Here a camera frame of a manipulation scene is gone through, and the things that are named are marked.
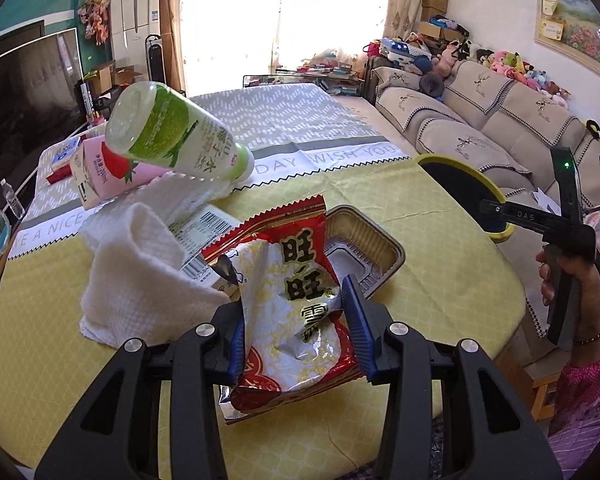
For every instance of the yellow grey printed tablecloth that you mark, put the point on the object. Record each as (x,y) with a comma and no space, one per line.
(430,285)

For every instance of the blue star print bag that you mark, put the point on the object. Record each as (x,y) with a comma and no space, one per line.
(405,49)

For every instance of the flat red box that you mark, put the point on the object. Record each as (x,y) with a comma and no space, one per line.
(57,177)

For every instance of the black tall box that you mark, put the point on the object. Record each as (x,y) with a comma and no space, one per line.
(85,97)

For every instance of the black tower fan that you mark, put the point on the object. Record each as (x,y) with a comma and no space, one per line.
(155,60)

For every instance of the hanging flower decoration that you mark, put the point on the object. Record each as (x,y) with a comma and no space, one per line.
(95,17)

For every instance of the white foam net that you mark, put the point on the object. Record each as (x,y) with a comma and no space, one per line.
(130,270)

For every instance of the framed flower painting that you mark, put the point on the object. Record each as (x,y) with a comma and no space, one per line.
(585,25)

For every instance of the pink strawberry drink carton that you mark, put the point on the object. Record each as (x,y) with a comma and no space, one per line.
(105,175)

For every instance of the wide cardboard box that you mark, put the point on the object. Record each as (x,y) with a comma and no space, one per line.
(437,32)

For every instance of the dark round cushion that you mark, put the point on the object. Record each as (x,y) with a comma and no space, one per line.
(432,85)

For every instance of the white refrigerator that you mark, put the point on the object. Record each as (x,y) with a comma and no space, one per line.
(135,10)

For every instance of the clear water bottle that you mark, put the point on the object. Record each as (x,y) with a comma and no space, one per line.
(14,202)

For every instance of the beige sofa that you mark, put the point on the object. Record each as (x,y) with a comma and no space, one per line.
(480,125)

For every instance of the small cardboard box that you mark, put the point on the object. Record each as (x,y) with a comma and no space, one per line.
(434,6)

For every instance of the yellow rim trash bin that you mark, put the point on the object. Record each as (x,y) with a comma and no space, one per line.
(455,180)

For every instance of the pile of plush toys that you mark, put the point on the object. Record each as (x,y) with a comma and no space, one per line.
(510,65)

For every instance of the blue white small box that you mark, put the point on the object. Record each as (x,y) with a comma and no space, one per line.
(65,152)

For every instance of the person's right hand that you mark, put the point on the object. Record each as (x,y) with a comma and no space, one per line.
(545,285)

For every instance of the beige curtain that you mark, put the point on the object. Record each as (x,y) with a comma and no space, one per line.
(172,25)
(405,0)

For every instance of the red white snack bag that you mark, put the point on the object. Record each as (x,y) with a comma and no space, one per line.
(300,270)

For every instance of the green label plastic bottle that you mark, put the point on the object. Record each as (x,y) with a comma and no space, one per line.
(170,120)

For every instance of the brown plastic food tray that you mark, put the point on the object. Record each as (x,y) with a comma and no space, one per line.
(360,240)

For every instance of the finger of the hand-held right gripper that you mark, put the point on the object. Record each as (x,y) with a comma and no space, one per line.
(520,212)

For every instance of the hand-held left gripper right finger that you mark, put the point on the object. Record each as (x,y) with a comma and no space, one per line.
(357,330)

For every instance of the black flat television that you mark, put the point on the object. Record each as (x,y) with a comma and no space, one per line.
(25,95)

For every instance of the open cardboard box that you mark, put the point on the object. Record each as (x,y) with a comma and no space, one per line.
(112,77)

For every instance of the glass coffee table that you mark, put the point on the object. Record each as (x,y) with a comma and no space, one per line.
(300,80)

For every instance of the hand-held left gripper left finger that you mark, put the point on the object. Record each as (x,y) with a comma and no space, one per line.
(237,340)

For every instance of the white barcode box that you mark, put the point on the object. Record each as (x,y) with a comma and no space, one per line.
(205,225)

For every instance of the wooden stool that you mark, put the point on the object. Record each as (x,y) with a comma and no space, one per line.
(542,390)

